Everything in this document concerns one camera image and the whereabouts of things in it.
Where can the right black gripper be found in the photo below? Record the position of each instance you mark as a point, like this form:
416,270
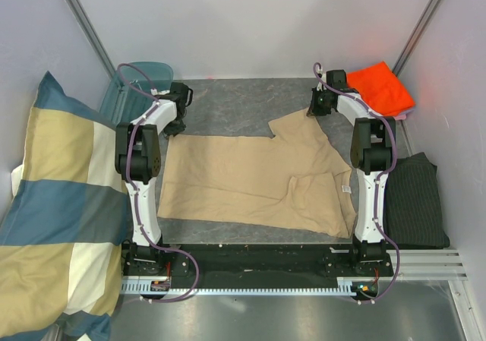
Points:
314,111

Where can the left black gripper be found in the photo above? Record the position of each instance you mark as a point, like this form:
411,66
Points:
175,131

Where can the blue plastic bin lid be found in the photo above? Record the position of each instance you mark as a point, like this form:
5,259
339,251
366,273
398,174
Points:
123,104

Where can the beige t shirt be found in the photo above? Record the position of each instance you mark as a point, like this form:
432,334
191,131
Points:
292,180

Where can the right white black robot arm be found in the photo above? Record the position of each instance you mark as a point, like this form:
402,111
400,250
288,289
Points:
372,154

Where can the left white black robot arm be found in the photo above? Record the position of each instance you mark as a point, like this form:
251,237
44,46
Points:
138,157

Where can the orange folded t shirt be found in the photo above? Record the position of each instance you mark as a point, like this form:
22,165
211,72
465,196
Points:
381,90

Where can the pink folded t shirt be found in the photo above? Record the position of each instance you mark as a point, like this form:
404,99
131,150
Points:
403,115

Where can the dark striped folded garment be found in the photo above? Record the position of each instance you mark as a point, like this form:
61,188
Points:
413,214

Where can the aluminium floor rails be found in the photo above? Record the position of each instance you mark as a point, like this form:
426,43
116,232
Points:
431,265

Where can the blue beige striped pillow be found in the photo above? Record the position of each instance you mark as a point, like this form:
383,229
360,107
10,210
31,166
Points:
61,239

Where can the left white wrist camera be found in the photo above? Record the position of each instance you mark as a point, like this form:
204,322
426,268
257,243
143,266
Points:
156,92

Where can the left aluminium frame post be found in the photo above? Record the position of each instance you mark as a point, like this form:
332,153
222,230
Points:
90,33

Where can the aluminium frame post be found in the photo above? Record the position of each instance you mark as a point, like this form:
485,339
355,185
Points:
90,33
417,33

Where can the right aluminium frame post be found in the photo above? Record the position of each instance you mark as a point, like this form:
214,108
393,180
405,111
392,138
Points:
417,33

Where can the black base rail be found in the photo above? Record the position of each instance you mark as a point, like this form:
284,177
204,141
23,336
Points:
252,265

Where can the white slotted cable duct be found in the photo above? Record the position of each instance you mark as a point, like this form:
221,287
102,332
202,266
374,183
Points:
133,285

